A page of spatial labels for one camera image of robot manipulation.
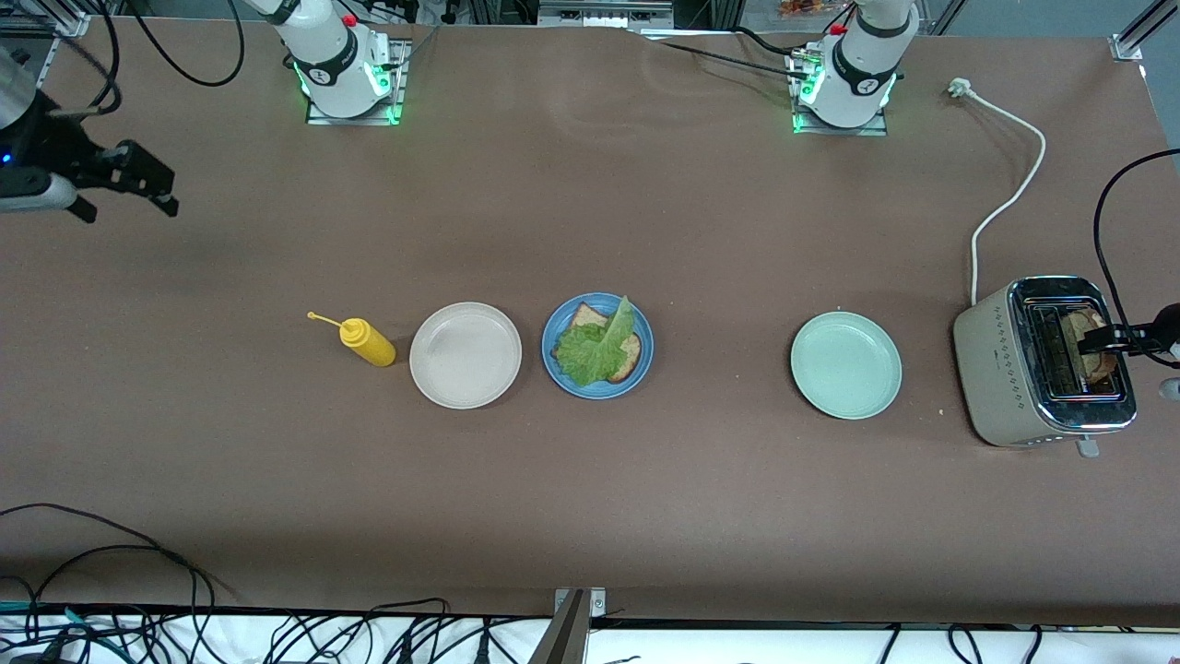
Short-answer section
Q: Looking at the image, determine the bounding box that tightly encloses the beige chrome toaster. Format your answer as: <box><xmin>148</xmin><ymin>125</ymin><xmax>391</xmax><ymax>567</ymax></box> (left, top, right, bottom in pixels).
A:
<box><xmin>952</xmin><ymin>275</ymin><xmax>1138</xmax><ymax>459</ymax></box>

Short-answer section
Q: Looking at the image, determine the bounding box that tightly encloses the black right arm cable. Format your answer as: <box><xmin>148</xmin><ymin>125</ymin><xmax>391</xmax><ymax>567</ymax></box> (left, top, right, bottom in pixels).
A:
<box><xmin>124</xmin><ymin>0</ymin><xmax>246</xmax><ymax>89</ymax></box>

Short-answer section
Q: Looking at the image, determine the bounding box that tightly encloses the aluminium table edge rail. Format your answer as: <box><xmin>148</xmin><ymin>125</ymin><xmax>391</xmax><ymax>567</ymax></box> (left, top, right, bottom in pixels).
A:
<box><xmin>23</xmin><ymin>11</ymin><xmax>90</xmax><ymax>93</ymax></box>

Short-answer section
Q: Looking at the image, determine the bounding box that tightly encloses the mint green round plate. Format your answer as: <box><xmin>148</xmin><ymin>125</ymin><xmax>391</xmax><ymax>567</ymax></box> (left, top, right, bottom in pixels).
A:
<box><xmin>790</xmin><ymin>311</ymin><xmax>903</xmax><ymax>421</ymax></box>

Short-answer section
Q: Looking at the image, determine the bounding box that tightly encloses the aluminium frame corner bracket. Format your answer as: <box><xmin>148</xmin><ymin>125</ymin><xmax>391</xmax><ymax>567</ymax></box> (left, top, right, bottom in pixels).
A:
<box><xmin>1109</xmin><ymin>0</ymin><xmax>1180</xmax><ymax>64</ymax></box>

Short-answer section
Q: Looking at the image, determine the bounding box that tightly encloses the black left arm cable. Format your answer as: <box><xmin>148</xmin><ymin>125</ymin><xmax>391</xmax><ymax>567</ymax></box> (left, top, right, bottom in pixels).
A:
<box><xmin>1092</xmin><ymin>148</ymin><xmax>1180</xmax><ymax>370</ymax></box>

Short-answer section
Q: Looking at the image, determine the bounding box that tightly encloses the green lettuce leaf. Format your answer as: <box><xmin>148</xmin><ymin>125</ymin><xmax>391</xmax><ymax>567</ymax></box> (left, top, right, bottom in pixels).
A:
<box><xmin>553</xmin><ymin>295</ymin><xmax>635</xmax><ymax>388</ymax></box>

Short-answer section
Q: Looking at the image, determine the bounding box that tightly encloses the small metal table bracket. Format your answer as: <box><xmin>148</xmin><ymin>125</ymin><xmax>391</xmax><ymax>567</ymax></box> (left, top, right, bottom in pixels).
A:
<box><xmin>554</xmin><ymin>587</ymin><xmax>608</xmax><ymax>617</ymax></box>

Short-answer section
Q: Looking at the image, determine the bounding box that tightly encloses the long black looping cable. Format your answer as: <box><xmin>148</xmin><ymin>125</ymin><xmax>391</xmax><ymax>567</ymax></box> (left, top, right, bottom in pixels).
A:
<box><xmin>0</xmin><ymin>503</ymin><xmax>231</xmax><ymax>614</ymax></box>

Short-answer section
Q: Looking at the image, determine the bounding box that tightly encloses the beige round plate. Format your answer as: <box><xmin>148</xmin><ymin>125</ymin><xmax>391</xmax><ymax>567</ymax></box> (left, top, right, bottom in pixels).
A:
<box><xmin>409</xmin><ymin>302</ymin><xmax>524</xmax><ymax>410</ymax></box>

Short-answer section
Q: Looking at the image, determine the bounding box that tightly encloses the brown bread slice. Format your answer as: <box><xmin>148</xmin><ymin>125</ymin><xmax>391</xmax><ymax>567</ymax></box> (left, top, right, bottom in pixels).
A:
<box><xmin>1060</xmin><ymin>309</ymin><xmax>1119</xmax><ymax>385</ymax></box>
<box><xmin>553</xmin><ymin>304</ymin><xmax>643</xmax><ymax>385</ymax></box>

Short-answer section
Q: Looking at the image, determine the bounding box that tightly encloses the white toaster power cord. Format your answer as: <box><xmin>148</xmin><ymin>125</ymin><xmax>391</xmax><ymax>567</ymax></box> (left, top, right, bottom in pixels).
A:
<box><xmin>948</xmin><ymin>77</ymin><xmax>1049</xmax><ymax>307</ymax></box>

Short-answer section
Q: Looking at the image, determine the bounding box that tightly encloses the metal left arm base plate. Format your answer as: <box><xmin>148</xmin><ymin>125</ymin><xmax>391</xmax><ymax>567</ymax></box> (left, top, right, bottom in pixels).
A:
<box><xmin>788</xmin><ymin>51</ymin><xmax>888</xmax><ymax>136</ymax></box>

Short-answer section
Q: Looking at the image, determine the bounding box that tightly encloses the grey metal power strip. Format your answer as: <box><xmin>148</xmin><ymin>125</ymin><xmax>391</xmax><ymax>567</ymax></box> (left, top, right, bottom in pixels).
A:
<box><xmin>537</xmin><ymin>0</ymin><xmax>675</xmax><ymax>30</ymax></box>

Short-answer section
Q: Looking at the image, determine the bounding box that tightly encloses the black cable on table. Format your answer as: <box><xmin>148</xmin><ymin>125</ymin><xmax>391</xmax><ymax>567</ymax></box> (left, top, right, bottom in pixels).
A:
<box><xmin>641</xmin><ymin>26</ymin><xmax>817</xmax><ymax>82</ymax></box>

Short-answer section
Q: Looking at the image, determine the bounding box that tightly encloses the grey aluminium profile bar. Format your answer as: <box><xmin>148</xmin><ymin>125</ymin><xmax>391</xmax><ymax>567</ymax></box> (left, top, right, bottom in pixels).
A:
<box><xmin>527</xmin><ymin>590</ymin><xmax>591</xmax><ymax>664</ymax></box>

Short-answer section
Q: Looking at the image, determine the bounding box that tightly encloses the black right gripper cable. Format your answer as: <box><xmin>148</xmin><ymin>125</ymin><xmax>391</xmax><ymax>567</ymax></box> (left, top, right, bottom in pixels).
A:
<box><xmin>41</xmin><ymin>0</ymin><xmax>122</xmax><ymax>119</ymax></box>

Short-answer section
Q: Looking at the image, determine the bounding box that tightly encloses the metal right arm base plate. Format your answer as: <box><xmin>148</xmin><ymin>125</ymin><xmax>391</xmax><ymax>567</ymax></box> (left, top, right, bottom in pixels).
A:
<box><xmin>306</xmin><ymin>39</ymin><xmax>408</xmax><ymax>125</ymax></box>

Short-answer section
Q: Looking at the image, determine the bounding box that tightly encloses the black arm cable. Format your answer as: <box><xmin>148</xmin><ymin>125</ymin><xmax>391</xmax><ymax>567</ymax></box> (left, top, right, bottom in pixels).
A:
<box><xmin>124</xmin><ymin>0</ymin><xmax>246</xmax><ymax>89</ymax></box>
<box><xmin>1092</xmin><ymin>148</ymin><xmax>1180</xmax><ymax>370</ymax></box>

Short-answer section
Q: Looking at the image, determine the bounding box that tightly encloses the blue round plate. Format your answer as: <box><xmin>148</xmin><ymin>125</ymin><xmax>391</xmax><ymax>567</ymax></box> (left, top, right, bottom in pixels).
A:
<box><xmin>541</xmin><ymin>292</ymin><xmax>655</xmax><ymax>401</ymax></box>

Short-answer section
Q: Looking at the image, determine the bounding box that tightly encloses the yellow mustard squeeze bottle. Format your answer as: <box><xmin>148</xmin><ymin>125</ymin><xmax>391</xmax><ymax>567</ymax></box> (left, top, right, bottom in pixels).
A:
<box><xmin>307</xmin><ymin>312</ymin><xmax>397</xmax><ymax>368</ymax></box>

